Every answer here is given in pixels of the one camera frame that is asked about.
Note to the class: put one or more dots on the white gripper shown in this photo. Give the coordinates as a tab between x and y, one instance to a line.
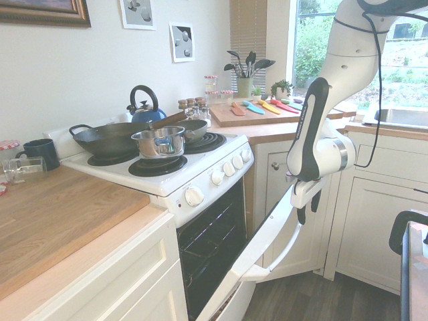
302	194

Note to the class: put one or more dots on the white oven door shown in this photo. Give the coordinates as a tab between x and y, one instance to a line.
254	244

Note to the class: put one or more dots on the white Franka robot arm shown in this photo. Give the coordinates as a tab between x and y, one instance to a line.
347	63

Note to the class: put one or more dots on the metal oven rack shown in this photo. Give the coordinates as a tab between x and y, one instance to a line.
207	234

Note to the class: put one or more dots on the white corner cabinet door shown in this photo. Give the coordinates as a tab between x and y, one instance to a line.
307	244

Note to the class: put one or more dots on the metal cabinet knob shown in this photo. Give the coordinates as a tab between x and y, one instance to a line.
275	165

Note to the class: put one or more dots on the white under-sink cabinet door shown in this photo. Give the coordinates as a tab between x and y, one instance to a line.
371	234

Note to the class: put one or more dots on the white stove knob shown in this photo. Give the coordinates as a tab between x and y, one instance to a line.
217	177
246	156
237	162
194	196
229	169

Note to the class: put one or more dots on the white under-sink drawer front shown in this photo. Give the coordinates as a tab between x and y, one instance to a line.
391	167

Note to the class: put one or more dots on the pink and teal knife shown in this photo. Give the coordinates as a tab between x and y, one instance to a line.
296	107

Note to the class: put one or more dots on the red knife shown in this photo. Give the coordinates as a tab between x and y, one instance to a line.
281	105

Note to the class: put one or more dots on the purple knife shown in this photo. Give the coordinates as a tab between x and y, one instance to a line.
297	100

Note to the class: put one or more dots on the green knife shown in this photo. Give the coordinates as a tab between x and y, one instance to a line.
286	101

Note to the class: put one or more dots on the white stove bottom drawer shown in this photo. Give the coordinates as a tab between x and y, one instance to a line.
244	301

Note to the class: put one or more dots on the blue knife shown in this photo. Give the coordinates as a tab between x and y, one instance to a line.
249	104

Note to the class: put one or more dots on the black coil burner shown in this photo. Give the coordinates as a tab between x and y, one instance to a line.
100	161
207	142
157	166

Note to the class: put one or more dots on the bushy potted plant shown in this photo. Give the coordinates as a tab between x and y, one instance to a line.
281	88

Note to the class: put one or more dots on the small wooden cutting board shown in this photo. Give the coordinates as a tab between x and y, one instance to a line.
224	117

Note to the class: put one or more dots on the small potted plant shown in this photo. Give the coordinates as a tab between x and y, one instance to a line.
257	91

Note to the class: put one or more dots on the stainless steel sink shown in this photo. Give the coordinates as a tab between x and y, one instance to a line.
401	117

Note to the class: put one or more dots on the green utensil holder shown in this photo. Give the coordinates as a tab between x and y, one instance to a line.
244	87

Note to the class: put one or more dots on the jar with red checkered lid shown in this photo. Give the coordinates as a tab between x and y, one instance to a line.
211	83
226	97
211	97
8	147

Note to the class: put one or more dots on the glass shaker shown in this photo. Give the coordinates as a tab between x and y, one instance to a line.
205	113
196	112
189	114

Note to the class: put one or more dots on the white electric stove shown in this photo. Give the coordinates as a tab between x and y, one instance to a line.
160	182

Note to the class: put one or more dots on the black turner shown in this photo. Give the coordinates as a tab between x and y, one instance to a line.
267	63

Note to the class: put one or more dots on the cork-lidded spice jar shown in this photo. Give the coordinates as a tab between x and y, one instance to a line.
182	104
200	101
191	102

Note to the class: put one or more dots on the black spoon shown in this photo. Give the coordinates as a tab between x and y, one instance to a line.
250	58

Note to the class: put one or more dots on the stainless steel saucepan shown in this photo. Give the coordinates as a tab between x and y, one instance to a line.
160	143

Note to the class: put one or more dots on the black ladle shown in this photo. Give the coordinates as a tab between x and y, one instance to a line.
229	67

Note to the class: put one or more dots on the window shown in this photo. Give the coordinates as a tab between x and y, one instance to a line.
311	43

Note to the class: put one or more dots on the black slotted spatula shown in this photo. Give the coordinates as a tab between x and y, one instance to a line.
233	53

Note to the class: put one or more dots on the white cabinet beside stove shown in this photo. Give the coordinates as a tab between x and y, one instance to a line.
133	267

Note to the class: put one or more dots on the wooden window blind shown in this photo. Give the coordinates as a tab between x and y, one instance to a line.
247	30

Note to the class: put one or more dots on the black wok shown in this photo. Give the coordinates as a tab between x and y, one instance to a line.
107	138

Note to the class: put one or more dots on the dark blue mug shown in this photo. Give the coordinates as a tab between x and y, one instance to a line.
41	150

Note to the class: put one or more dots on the empty clear glass jar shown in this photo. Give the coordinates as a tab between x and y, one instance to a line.
26	168

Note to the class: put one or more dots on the loose red checkered lid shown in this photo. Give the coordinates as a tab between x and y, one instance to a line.
2	189

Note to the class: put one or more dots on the framed painting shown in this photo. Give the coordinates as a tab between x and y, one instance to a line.
40	11

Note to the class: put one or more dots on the small grey wall print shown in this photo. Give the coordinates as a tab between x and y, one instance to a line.
182	41

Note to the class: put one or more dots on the large grey wall print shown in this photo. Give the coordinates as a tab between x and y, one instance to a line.
138	13

